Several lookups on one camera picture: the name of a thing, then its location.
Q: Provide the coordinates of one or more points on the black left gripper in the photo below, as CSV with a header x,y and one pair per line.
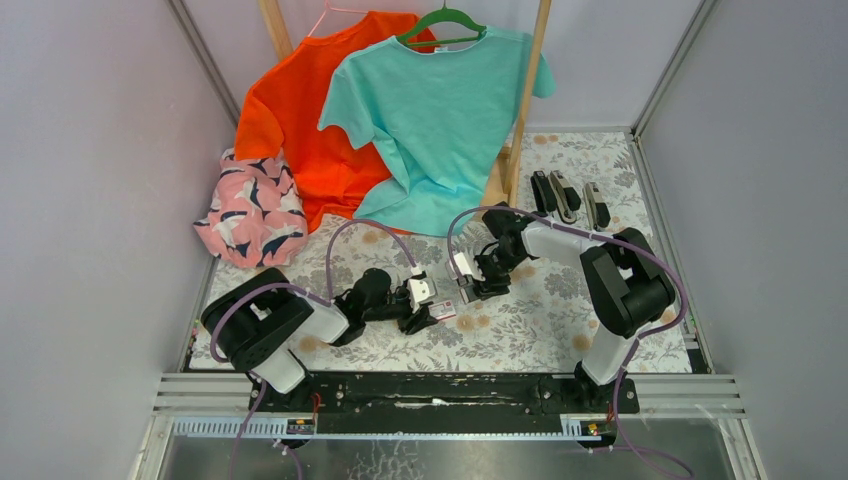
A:
x,y
410,324

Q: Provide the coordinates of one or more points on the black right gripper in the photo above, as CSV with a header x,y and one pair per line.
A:
x,y
490,287

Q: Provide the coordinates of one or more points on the red staple box sleeve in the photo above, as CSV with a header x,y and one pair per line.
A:
x,y
443,310

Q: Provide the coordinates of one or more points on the beige and black stapler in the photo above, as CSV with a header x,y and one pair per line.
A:
x,y
567,199

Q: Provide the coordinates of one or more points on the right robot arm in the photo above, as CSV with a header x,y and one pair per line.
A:
x,y
628,287

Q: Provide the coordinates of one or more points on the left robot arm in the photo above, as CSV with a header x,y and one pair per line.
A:
x,y
251,325

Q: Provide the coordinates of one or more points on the wooden rack base tray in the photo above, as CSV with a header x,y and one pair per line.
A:
x,y
497,192

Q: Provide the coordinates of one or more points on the teal t-shirt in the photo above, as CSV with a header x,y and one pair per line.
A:
x,y
437,120

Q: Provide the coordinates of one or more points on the pink bird-pattern cloth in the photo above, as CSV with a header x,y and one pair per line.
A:
x,y
255,218

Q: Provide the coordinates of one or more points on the orange t-shirt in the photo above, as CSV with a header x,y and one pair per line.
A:
x,y
281,112

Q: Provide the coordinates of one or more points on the green clothes hanger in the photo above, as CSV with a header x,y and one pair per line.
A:
x,y
463,29

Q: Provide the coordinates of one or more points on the pink clothes hanger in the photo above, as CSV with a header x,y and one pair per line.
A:
x,y
334,17

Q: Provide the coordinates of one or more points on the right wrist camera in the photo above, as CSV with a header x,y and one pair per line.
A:
x,y
461,267

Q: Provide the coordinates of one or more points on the wooden rack right post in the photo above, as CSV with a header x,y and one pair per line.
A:
x,y
539,31

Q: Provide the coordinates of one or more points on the wooden rack post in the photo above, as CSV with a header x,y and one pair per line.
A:
x,y
539,31
274,20

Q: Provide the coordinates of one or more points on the wooden rack left post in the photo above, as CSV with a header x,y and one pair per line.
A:
x,y
274,20

